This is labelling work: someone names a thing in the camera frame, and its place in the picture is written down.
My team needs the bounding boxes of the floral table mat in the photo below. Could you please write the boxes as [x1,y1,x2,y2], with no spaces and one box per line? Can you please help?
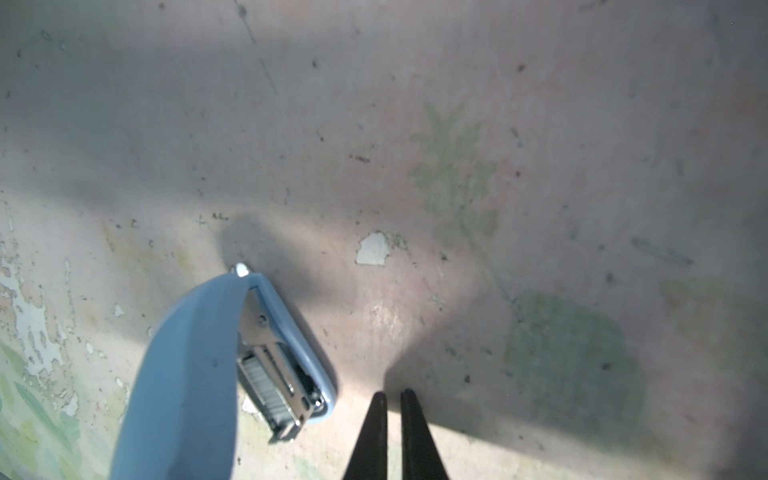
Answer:
[1,1,767,479]

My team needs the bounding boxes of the blue staple remover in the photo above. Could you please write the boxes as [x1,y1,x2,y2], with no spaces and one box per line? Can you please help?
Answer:
[109,263,337,479]

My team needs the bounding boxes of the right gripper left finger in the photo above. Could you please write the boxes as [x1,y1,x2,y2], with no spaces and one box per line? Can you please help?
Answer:
[343,391,388,480]

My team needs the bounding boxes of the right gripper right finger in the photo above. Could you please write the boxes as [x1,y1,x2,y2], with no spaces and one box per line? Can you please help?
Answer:
[400,389,449,480]

